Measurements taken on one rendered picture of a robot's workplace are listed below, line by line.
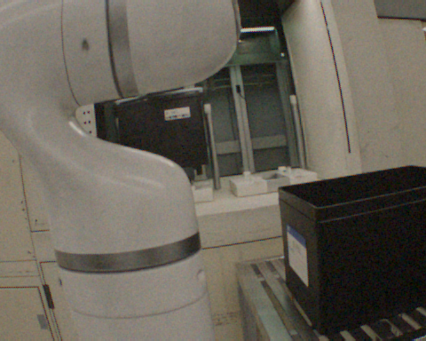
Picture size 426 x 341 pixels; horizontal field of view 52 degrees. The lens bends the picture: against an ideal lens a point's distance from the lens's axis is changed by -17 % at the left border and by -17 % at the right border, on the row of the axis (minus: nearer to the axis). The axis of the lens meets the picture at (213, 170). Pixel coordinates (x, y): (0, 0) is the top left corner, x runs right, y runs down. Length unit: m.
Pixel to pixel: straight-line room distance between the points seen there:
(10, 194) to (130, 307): 0.84
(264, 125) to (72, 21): 1.70
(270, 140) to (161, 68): 1.65
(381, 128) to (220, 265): 0.47
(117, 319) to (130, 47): 0.19
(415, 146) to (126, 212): 0.96
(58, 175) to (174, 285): 0.11
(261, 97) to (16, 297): 1.29
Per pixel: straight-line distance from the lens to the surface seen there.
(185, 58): 0.35
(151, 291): 0.34
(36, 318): 1.22
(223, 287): 1.12
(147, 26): 0.34
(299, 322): 0.69
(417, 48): 1.26
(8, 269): 1.20
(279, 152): 2.01
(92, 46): 0.34
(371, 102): 1.11
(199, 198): 1.28
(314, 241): 0.60
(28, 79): 0.35
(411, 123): 1.21
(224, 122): 1.98
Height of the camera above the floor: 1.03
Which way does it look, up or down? 4 degrees down
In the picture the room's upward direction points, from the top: 8 degrees counter-clockwise
